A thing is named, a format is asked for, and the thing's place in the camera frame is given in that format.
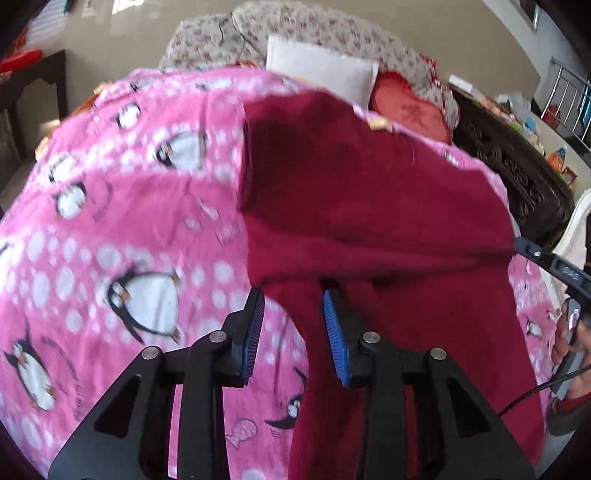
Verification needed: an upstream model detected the white pillow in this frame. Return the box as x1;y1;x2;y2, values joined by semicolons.
266;34;380;110

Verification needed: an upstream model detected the pink penguin print blanket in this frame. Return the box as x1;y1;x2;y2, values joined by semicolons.
0;67;570;480

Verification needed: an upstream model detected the dark carved wooden furniture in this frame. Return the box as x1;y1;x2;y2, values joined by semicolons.
449;87;576;247

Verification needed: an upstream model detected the person's right hand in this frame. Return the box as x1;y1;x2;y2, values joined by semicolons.
551;316;591;403

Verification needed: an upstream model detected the dark wooden side table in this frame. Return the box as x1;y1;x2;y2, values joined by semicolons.
0;49;68;163

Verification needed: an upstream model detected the red heart cushion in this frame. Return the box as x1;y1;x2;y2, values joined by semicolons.
369;71;454;145

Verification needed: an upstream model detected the dark red knit garment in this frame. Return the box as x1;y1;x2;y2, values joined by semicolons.
237;90;548;480

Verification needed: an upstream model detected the black cable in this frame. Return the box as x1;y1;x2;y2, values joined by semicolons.
498;364;591;417

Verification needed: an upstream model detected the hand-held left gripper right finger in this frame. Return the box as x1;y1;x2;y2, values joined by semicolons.
322;289;536;480

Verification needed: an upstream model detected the metal railing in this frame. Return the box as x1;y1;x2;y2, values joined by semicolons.
539;55;591;154

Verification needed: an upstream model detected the floral quilt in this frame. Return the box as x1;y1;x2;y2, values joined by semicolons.
159;0;461;131

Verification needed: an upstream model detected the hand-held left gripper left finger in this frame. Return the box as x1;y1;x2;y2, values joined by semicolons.
48;287;267;480

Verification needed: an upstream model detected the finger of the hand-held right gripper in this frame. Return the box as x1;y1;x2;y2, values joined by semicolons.
512;236;555;273

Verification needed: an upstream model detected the white plastic chair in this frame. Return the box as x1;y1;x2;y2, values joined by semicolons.
551;188;591;289

